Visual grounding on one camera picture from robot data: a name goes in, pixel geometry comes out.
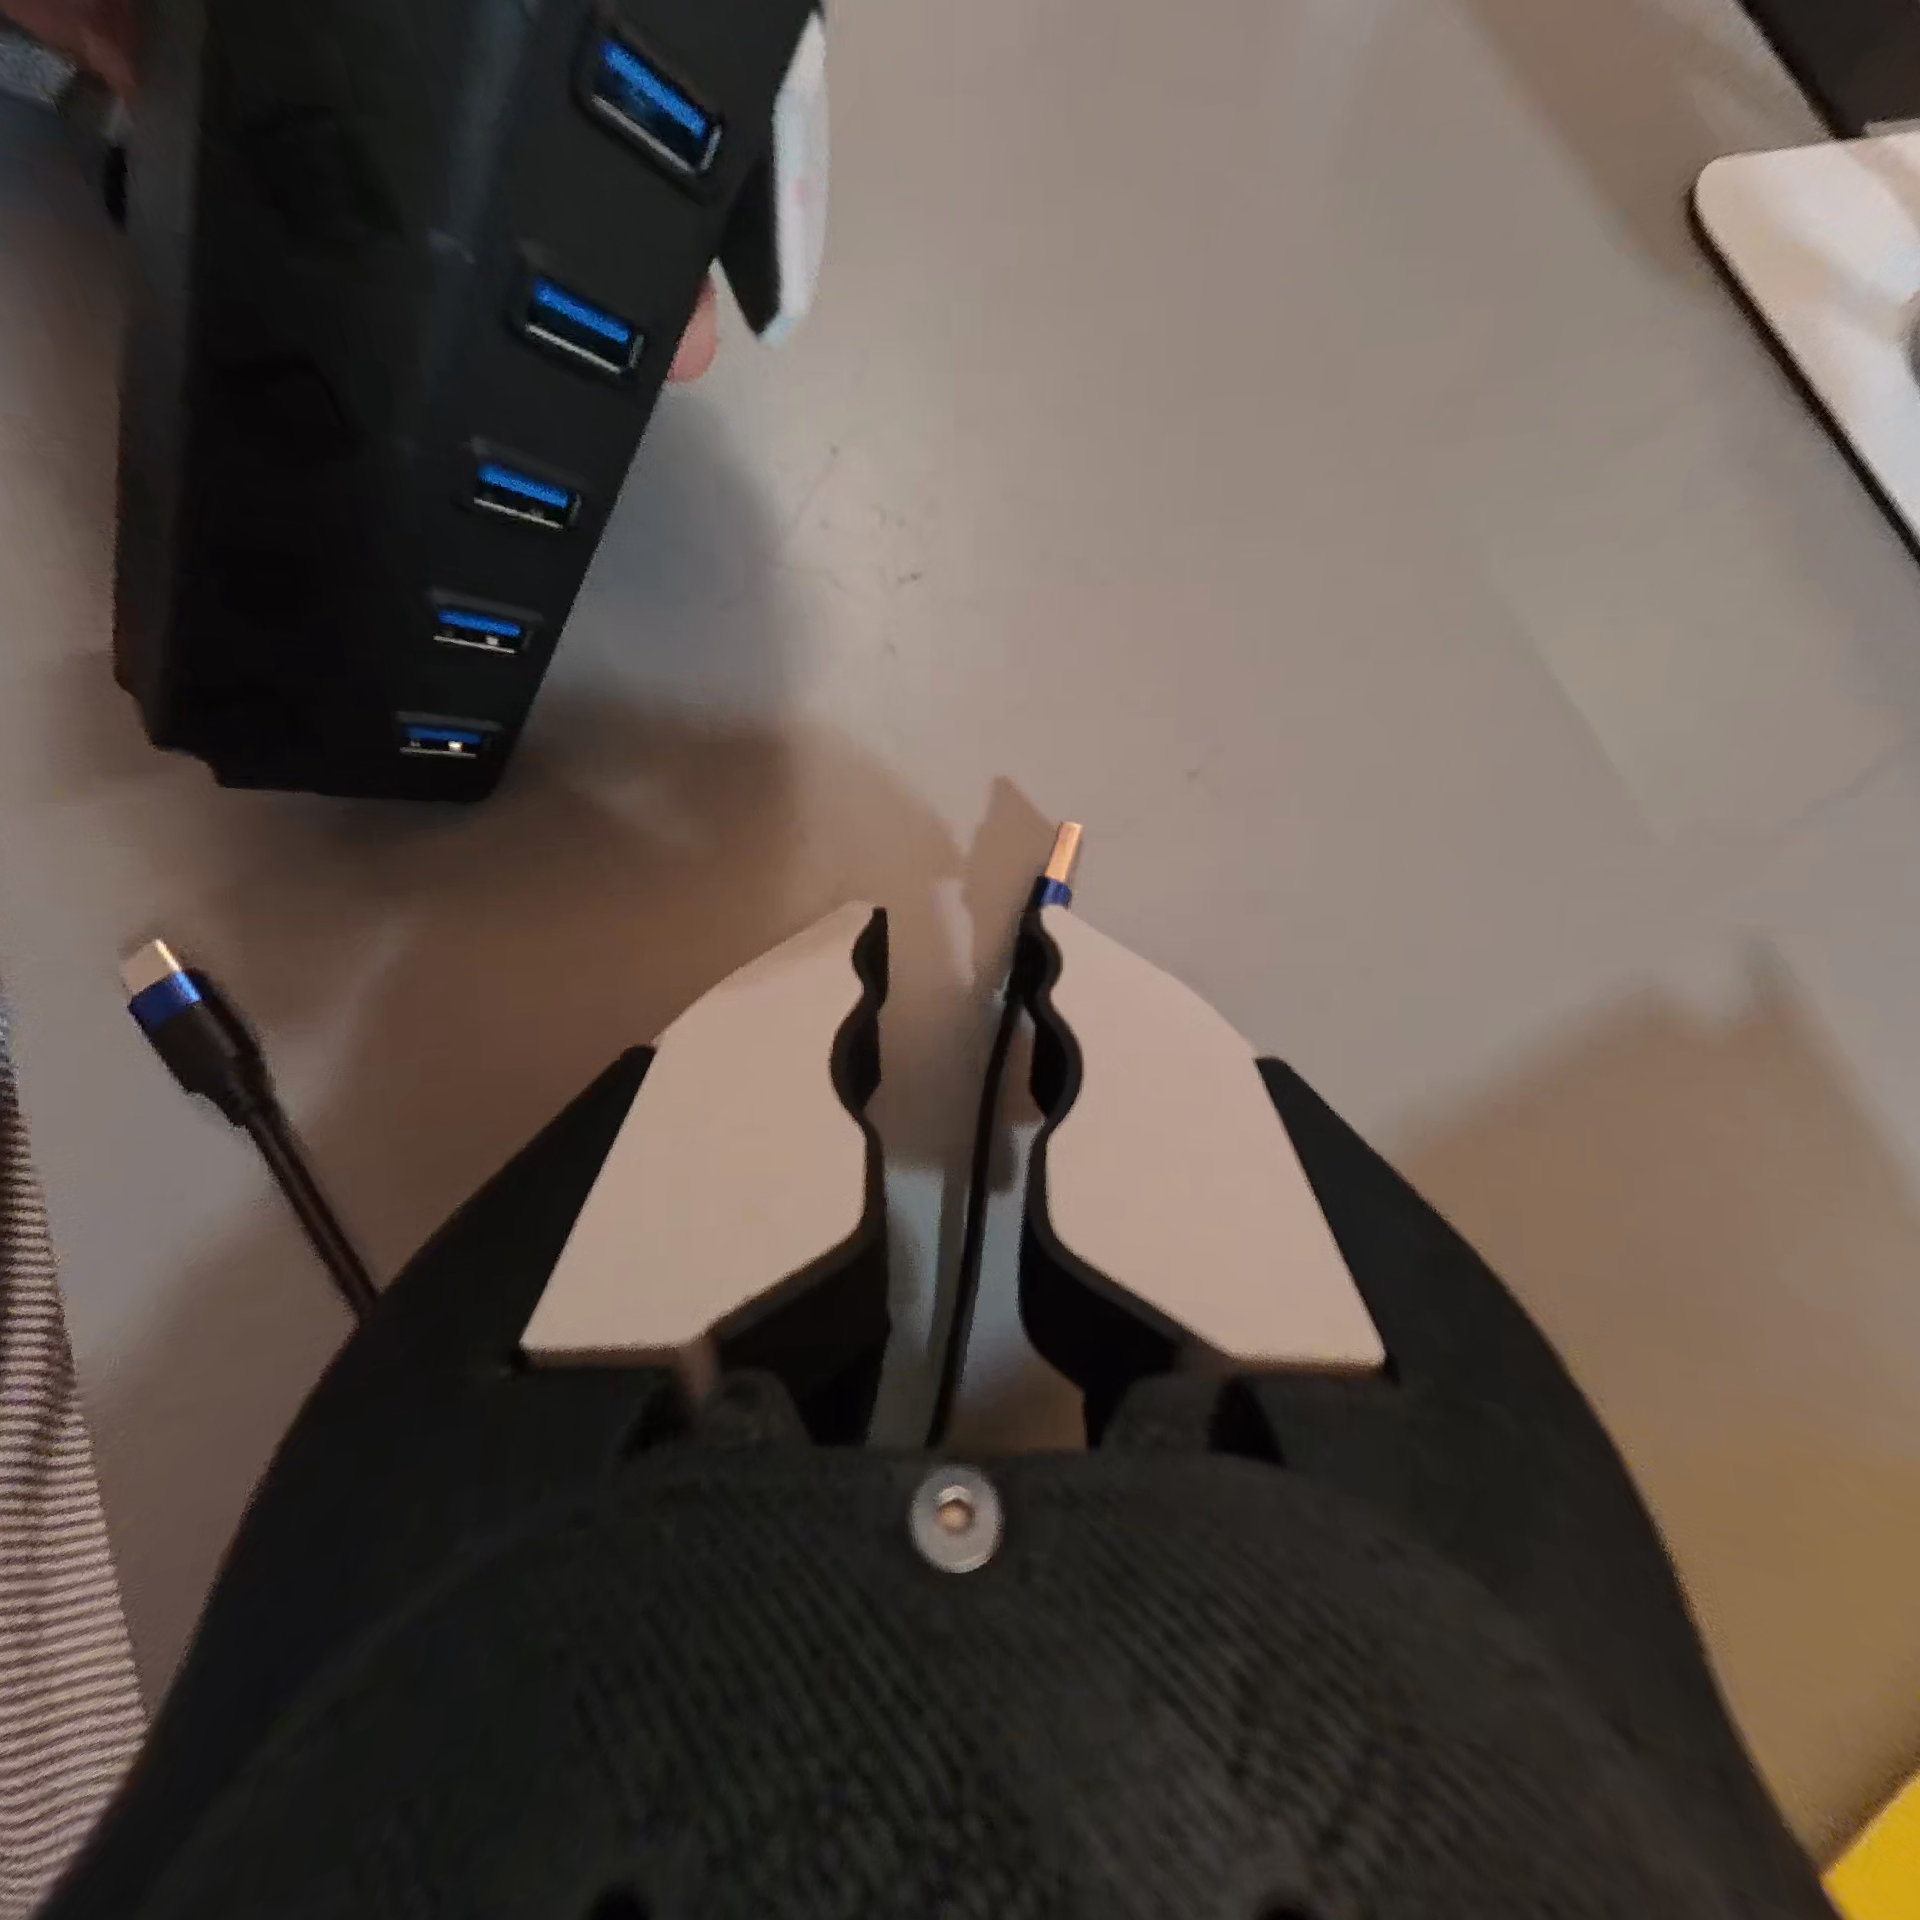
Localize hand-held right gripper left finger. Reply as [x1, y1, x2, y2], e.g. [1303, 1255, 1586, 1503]
[514, 900, 896, 1449]

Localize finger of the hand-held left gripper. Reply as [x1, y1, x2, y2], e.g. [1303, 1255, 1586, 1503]
[718, 0, 836, 349]

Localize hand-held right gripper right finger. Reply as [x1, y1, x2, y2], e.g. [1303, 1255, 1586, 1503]
[1020, 908, 1391, 1449]

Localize black usb cable blue plugs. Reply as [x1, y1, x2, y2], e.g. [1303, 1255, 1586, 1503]
[119, 817, 1089, 1449]

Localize black usb hub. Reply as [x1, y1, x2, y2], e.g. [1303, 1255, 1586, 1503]
[112, 0, 827, 801]

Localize person's grey sweatshirt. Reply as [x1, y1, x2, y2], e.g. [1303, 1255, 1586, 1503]
[0, 977, 154, 1920]

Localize yellow plastic bin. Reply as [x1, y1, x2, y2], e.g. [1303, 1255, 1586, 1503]
[1819, 1775, 1920, 1920]

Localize white flat board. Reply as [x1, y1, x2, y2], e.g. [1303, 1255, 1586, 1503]
[1692, 132, 1920, 559]

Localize dark flat object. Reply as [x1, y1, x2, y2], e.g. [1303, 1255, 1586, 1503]
[1738, 0, 1920, 140]

